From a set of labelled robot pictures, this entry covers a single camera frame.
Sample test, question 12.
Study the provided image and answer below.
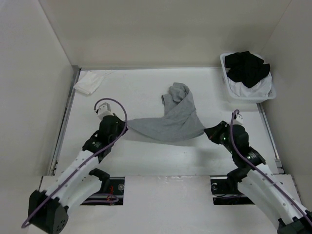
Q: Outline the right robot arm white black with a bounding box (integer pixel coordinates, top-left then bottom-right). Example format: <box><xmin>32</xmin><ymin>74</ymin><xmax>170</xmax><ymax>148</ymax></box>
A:
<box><xmin>204</xmin><ymin>121</ymin><xmax>312</xmax><ymax>234</ymax></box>

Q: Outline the grey tank top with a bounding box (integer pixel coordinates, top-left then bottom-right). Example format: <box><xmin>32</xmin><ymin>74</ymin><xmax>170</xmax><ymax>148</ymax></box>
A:
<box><xmin>125</xmin><ymin>82</ymin><xmax>205</xmax><ymax>144</ymax></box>

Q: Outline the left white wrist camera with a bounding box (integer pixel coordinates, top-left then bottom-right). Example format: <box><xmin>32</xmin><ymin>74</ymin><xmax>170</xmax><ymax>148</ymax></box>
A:
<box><xmin>95</xmin><ymin>102</ymin><xmax>113</xmax><ymax>120</ymax></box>

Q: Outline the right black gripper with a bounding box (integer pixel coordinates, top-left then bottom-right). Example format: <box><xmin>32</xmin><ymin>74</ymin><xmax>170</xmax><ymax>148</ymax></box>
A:
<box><xmin>204</xmin><ymin>120</ymin><xmax>236</xmax><ymax>155</ymax></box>

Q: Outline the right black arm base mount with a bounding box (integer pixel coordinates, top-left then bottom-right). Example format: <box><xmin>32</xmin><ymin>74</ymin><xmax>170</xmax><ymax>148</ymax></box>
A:
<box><xmin>210</xmin><ymin>169</ymin><xmax>254</xmax><ymax>205</ymax></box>

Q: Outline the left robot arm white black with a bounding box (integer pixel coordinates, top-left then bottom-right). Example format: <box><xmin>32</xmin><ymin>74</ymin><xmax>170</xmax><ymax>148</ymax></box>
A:
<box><xmin>22</xmin><ymin>114</ymin><xmax>127</xmax><ymax>234</ymax></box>

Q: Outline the black tank top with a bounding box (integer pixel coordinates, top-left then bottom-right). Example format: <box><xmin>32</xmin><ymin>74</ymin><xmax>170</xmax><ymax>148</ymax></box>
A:
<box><xmin>224</xmin><ymin>51</ymin><xmax>271</xmax><ymax>88</ymax></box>

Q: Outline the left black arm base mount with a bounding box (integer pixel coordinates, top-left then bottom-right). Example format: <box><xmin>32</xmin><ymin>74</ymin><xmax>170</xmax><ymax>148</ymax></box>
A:
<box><xmin>81</xmin><ymin>168</ymin><xmax>125</xmax><ymax>206</ymax></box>

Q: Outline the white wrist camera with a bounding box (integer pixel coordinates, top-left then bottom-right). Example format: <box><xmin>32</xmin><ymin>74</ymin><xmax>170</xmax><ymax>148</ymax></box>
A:
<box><xmin>234</xmin><ymin>113</ymin><xmax>243</xmax><ymax>126</ymax></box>
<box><xmin>95</xmin><ymin>102</ymin><xmax>113</xmax><ymax>120</ymax></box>

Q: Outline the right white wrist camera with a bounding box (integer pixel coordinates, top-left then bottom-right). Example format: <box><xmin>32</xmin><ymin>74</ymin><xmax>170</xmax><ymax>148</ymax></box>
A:
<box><xmin>234</xmin><ymin>113</ymin><xmax>243</xmax><ymax>126</ymax></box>

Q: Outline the white tank top in basket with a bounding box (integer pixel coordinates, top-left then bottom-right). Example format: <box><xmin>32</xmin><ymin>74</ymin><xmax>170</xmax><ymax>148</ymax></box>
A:
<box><xmin>228</xmin><ymin>73</ymin><xmax>272</xmax><ymax>98</ymax></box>

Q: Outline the folded white tank top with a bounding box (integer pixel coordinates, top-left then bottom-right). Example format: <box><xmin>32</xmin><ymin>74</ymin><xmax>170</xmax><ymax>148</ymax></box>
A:
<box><xmin>74</xmin><ymin>70</ymin><xmax>115</xmax><ymax>96</ymax></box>

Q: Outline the white plastic basket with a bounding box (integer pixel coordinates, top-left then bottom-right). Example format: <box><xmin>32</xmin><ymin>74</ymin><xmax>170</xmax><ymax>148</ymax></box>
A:
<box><xmin>220</xmin><ymin>53</ymin><xmax>277</xmax><ymax>104</ymax></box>

